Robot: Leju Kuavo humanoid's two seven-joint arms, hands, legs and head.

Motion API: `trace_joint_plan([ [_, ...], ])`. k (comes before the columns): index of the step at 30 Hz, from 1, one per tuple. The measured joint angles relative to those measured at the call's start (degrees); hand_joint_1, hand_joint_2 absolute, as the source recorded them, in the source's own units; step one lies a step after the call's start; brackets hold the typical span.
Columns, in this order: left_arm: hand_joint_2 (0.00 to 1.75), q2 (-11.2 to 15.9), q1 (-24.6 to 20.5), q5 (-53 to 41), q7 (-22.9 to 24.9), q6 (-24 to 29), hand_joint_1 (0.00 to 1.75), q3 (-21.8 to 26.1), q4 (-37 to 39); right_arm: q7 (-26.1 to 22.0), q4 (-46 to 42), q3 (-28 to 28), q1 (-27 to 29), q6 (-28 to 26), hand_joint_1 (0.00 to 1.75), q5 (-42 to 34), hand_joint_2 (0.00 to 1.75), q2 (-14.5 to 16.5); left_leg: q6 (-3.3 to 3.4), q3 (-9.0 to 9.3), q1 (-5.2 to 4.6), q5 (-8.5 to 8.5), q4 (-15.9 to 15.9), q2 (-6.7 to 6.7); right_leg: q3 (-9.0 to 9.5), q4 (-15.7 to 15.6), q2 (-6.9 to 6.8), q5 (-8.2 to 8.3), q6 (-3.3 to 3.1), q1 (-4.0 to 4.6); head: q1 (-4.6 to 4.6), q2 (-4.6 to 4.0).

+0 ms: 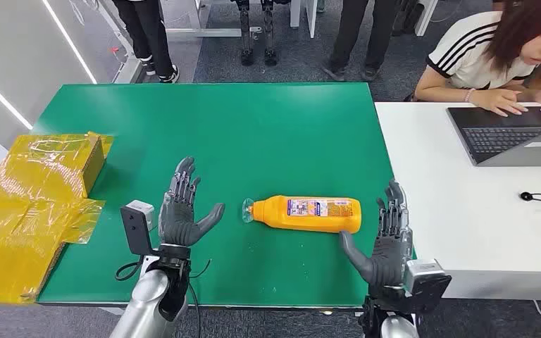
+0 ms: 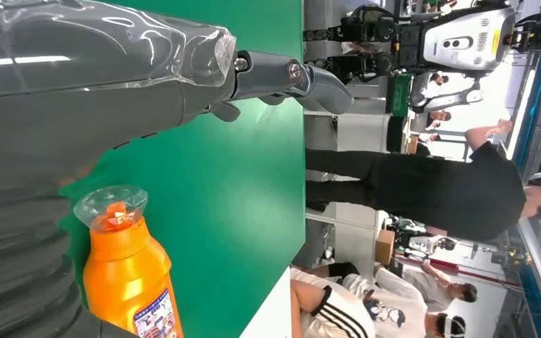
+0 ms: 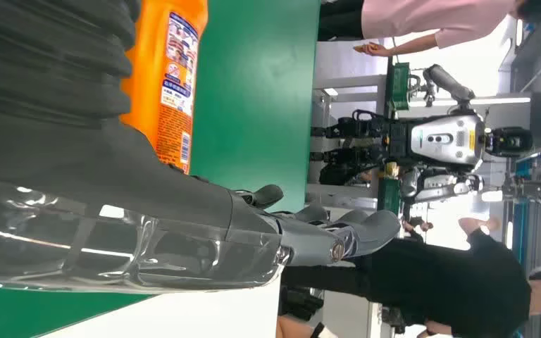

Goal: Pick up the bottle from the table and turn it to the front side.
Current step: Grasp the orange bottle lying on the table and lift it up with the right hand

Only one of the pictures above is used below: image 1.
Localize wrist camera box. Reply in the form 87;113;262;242
120;200;156;256
404;259;453;312

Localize standing person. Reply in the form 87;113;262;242
321;0;399;83
111;0;181;85

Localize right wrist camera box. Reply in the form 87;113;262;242
404;259;453;312

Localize seated person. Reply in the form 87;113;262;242
403;0;541;118

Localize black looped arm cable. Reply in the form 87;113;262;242
114;259;145;282

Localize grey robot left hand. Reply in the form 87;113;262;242
158;156;225;248

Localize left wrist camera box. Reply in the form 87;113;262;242
120;200;156;256

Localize dark grey laptop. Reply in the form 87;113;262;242
446;106;541;168

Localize orange plastic bottle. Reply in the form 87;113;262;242
242;195;363;234

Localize white desk frame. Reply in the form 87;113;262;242
163;0;318;39

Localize yellow taped cardboard box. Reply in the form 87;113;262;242
0;131;115;305

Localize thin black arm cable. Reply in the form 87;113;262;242
187;258;213;338

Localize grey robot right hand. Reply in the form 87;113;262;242
338;179;414;289

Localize black robot legs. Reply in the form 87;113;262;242
232;0;281;67

